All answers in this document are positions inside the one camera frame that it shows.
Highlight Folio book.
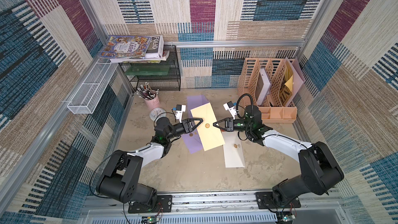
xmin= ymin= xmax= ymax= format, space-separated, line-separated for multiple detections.
xmin=109 ymin=35 xmax=170 ymax=64

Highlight white box in organizer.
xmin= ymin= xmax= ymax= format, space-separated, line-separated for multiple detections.
xmin=255 ymin=67 xmax=271 ymax=106

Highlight pens in cup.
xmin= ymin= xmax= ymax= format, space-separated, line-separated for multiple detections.
xmin=136 ymin=82 xmax=159 ymax=100

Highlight lilac envelope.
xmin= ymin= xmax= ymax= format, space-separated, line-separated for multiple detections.
xmin=187 ymin=94 xmax=209 ymax=113
xmin=181 ymin=130 xmax=203 ymax=154

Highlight pink folder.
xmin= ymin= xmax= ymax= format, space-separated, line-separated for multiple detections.
xmin=284 ymin=58 xmax=305 ymax=106

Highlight white wire basket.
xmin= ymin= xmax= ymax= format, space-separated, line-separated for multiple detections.
xmin=67 ymin=59 xmax=118 ymax=115

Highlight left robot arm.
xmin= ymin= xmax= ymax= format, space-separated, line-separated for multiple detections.
xmin=95 ymin=117 xmax=203 ymax=208

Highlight colourful picture book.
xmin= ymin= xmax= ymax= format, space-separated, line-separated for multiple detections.
xmin=99 ymin=35 xmax=152 ymax=59

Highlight black wire shelf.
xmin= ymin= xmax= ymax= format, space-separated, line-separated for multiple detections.
xmin=121 ymin=45 xmax=181 ymax=91

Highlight green folder on shelf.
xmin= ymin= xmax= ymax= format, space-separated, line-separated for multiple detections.
xmin=125 ymin=65 xmax=170 ymax=76

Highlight brown wanted poster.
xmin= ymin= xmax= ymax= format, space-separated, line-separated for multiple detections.
xmin=279 ymin=64 xmax=293 ymax=106

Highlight pink pen cup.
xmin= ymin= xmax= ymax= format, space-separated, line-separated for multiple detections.
xmin=144 ymin=95 xmax=161 ymax=111

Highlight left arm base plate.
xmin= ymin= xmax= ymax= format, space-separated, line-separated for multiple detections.
xmin=127 ymin=195 xmax=173 ymax=215

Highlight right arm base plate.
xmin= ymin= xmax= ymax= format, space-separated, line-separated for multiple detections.
xmin=255 ymin=191 xmax=301 ymax=210

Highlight white round clock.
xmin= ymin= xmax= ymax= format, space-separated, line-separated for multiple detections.
xmin=149 ymin=107 xmax=167 ymax=122

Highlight yellow paper sheet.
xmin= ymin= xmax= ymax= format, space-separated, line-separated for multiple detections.
xmin=283 ymin=75 xmax=293 ymax=93

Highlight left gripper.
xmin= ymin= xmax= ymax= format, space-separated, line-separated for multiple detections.
xmin=164 ymin=120 xmax=202 ymax=142

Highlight cream envelope with seal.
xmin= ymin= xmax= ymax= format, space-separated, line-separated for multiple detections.
xmin=191 ymin=103 xmax=225 ymax=151

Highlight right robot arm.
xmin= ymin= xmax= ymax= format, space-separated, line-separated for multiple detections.
xmin=213 ymin=105 xmax=344 ymax=208

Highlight white envelope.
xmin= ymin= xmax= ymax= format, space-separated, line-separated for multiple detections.
xmin=222 ymin=132 xmax=245 ymax=168

